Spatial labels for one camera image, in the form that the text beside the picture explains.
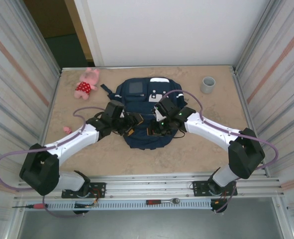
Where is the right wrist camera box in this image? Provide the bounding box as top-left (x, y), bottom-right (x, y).
top-left (153, 104), bottom-right (164, 122)

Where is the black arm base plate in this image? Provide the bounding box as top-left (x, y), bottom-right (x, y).
top-left (61, 182), bottom-right (106, 199)
top-left (190, 181), bottom-right (238, 197)

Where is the white slotted cable duct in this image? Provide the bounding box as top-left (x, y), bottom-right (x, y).
top-left (43, 201), bottom-right (213, 210)

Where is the pink plush pig toy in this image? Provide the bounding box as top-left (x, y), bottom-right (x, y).
top-left (74, 67), bottom-right (100, 101)

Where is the red handled ratchet wrench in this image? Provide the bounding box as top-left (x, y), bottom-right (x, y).
top-left (146, 198), bottom-right (181, 205)

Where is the red handled screwdriver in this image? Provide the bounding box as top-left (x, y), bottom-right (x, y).
top-left (11, 203), bottom-right (47, 210)

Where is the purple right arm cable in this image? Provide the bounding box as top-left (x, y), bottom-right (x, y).
top-left (158, 90), bottom-right (279, 214)

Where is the aluminium table rail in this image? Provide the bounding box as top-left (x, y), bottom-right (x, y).
top-left (14, 174), bottom-right (286, 200)

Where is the grey ceramic cup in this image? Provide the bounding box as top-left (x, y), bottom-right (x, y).
top-left (200, 76), bottom-right (216, 95)

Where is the navy blue student backpack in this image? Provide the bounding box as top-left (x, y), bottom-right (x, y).
top-left (99, 77), bottom-right (189, 150)

